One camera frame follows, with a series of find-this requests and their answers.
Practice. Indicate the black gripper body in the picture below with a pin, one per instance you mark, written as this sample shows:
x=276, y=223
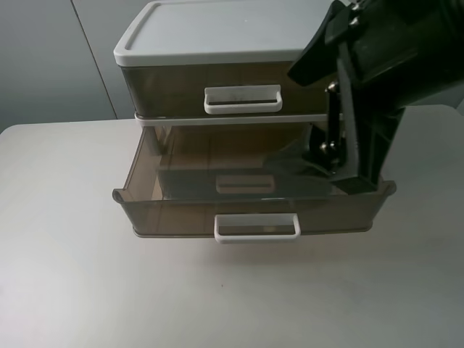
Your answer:
x=394, y=53

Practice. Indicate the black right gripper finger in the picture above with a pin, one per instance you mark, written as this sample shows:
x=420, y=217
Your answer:
x=351, y=151

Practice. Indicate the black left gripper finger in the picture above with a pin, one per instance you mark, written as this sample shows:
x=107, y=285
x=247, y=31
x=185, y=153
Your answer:
x=318, y=59

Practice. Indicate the smoked transparent drawer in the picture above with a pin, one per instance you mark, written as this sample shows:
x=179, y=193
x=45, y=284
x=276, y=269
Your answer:
x=179, y=91
x=237, y=184

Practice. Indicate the white drawer cabinet frame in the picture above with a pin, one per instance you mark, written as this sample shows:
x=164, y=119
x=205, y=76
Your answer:
x=167, y=33

